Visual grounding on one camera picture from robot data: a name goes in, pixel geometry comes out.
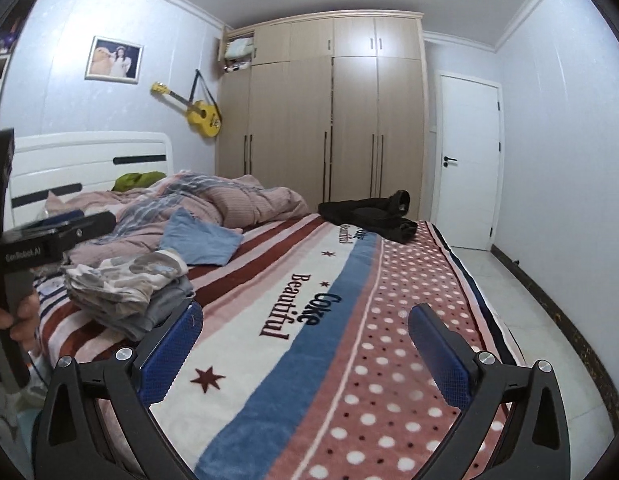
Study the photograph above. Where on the white headboard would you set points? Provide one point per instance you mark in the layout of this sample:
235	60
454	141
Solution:
69	163

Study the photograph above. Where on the left hand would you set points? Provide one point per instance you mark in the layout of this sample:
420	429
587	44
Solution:
22	326

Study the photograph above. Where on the beige wardrobe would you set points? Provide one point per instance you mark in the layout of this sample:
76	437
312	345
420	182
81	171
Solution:
334	105

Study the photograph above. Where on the green pillow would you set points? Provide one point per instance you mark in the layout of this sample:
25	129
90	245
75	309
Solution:
128	182

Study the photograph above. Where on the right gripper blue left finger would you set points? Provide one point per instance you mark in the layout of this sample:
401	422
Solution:
71	439

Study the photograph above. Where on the framed wall photo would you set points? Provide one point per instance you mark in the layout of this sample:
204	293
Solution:
114	60

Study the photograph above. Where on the striped dotted bed blanket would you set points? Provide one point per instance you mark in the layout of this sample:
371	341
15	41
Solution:
304	368

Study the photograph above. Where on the white grey patterned pants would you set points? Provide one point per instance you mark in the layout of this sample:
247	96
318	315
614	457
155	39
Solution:
123	286

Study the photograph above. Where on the light blue folded garment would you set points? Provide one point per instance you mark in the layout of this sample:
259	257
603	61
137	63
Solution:
199	243

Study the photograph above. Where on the black clothing pile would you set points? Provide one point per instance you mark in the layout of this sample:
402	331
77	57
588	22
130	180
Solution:
386	216

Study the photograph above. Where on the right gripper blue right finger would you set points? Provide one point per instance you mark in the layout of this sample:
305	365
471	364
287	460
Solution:
534	442

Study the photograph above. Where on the yellow ukulele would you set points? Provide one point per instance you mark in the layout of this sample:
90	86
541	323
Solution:
205	118

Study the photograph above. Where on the white door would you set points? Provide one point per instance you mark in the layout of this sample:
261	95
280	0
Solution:
468	159

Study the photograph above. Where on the grey folded garment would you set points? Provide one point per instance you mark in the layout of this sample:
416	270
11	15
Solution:
136	326

